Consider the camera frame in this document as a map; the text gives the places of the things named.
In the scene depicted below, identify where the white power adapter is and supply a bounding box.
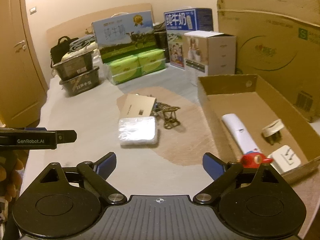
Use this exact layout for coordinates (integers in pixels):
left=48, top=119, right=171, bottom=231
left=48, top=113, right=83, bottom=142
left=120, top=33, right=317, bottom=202
left=269, top=145, right=302, bottom=176

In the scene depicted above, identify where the gold box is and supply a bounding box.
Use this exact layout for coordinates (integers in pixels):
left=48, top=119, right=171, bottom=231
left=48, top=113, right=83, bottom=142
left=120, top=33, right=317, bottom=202
left=119, top=94, right=157, bottom=118

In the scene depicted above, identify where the clear floss pick box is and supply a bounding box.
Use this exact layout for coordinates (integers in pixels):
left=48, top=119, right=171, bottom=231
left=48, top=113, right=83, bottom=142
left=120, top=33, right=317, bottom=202
left=118, top=116, right=160, bottom=147

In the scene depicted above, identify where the blue milk carton box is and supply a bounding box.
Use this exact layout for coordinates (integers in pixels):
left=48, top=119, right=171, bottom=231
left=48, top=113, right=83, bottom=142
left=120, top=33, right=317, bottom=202
left=164, top=8, right=214, bottom=69

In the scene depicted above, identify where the red pig toy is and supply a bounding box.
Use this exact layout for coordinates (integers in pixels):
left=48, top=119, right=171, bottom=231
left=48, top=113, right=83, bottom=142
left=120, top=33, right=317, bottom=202
left=240, top=152, right=273, bottom=168

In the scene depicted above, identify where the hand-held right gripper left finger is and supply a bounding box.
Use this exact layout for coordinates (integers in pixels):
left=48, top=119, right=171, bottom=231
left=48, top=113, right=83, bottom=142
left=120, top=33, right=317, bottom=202
left=40, top=152, right=128, bottom=206

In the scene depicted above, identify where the shallow cardboard box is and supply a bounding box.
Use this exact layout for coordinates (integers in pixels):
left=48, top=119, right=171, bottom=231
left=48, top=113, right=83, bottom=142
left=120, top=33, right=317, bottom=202
left=197, top=74, right=320, bottom=185

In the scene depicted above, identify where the bronze metal ornament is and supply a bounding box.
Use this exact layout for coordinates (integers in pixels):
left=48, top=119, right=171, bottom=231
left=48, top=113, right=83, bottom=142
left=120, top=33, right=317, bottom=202
left=152, top=101, right=181, bottom=130

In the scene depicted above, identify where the black bag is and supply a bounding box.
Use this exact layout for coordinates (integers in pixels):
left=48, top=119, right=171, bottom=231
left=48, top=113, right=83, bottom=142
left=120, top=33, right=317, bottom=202
left=50, top=36, right=79, bottom=68

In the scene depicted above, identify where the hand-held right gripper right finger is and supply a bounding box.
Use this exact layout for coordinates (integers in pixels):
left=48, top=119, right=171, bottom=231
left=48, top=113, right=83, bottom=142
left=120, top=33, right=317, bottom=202
left=192, top=152, right=282, bottom=206

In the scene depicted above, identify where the green tissue pack bundle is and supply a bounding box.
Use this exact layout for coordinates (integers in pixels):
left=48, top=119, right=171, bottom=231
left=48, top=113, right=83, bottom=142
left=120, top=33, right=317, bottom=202
left=105, top=49, right=167, bottom=86

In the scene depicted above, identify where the pale cloth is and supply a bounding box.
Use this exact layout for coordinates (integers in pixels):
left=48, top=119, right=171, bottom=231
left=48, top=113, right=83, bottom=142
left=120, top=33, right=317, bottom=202
left=61, top=49, right=94, bottom=62

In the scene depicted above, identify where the beige mat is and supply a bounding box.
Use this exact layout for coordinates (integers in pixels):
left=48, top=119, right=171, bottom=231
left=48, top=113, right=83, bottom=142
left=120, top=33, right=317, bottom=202
left=116, top=86, right=225, bottom=167

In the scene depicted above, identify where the green landscape milk box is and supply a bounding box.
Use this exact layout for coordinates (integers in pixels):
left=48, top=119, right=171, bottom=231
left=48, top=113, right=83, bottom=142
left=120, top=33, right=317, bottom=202
left=91, top=10, right=155, bottom=63

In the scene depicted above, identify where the large brown cardboard box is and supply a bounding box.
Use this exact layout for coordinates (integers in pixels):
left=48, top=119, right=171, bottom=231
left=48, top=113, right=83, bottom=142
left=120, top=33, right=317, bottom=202
left=216, top=0, right=320, bottom=123

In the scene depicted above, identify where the white rectangular device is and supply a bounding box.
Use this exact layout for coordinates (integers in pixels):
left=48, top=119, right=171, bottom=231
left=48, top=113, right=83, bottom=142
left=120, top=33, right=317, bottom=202
left=222, top=113, right=263, bottom=155

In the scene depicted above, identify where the metal door handle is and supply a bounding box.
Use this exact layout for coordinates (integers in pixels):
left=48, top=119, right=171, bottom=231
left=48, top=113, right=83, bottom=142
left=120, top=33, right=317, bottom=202
left=14, top=40, right=27, bottom=52

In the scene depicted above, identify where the grey striped cloth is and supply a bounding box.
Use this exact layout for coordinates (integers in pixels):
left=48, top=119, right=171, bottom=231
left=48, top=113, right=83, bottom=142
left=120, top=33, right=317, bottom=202
left=69, top=35, right=97, bottom=52

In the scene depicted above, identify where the person's left hand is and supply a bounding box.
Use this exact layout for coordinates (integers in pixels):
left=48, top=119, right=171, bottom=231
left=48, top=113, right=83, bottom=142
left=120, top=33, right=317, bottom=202
left=0, top=158, right=23, bottom=203

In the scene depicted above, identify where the white product box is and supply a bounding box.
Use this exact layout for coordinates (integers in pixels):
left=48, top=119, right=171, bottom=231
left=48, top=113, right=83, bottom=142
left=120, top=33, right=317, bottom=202
left=183, top=31, right=237, bottom=77

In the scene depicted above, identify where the beige plug adapter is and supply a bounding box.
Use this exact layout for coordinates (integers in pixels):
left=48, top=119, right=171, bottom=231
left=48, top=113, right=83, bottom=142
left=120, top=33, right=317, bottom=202
left=262, top=119, right=285, bottom=145

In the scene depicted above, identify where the wooden door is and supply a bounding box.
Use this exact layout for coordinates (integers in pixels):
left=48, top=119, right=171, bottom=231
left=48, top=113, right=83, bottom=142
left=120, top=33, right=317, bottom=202
left=0, top=0, right=49, bottom=128

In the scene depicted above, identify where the grey bed sheet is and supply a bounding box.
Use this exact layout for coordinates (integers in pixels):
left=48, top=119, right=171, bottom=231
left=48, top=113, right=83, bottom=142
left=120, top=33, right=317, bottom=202
left=20, top=62, right=250, bottom=195

